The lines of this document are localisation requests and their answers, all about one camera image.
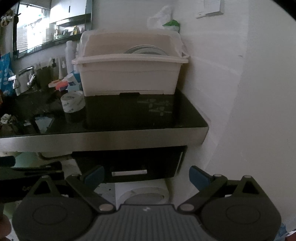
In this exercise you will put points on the blue and white tube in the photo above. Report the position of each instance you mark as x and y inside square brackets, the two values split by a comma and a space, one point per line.
[72, 79]

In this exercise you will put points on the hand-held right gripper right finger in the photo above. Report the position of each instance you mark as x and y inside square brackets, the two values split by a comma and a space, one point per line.
[198, 179]

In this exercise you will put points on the dark cup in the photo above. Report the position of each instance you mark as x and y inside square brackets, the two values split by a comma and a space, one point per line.
[44, 77]

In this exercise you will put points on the white wall socket plate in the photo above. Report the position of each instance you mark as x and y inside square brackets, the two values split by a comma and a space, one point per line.
[211, 8]

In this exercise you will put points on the dark-framed mirror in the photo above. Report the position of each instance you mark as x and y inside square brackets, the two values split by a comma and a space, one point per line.
[53, 25]

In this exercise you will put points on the white electric toothbrush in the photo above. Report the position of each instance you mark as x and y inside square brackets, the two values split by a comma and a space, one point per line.
[60, 68]

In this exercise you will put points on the tall white bottle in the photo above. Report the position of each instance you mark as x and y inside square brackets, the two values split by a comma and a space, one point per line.
[69, 56]

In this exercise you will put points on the stack of grey plates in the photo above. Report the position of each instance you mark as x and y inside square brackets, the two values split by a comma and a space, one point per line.
[146, 50]

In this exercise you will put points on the white plastic bag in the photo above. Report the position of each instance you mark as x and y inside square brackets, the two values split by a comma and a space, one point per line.
[159, 17]

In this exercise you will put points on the crumpled cloth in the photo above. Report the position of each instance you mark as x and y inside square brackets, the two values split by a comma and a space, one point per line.
[8, 122]

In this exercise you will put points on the green packet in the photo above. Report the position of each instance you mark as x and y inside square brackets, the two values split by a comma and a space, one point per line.
[172, 26]

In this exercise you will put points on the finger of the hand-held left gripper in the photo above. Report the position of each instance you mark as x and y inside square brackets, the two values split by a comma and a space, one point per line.
[7, 161]
[27, 172]

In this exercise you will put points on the light blue box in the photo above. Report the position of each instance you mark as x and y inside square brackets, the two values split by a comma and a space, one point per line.
[75, 88]

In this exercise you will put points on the white tape roll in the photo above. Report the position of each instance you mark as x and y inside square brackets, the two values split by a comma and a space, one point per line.
[72, 102]

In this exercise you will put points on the beige plastic dish rack box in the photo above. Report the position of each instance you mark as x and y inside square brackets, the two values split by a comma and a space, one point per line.
[129, 71]

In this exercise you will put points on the orange plastic item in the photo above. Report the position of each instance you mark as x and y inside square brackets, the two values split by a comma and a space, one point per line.
[62, 86]

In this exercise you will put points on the blue patterned bag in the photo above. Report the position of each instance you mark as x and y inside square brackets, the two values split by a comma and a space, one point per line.
[5, 74]

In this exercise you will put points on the white plastic container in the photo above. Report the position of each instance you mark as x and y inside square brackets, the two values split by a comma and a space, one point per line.
[141, 192]

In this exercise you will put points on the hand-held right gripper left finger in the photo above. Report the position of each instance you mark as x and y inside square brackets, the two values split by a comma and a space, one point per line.
[94, 176]

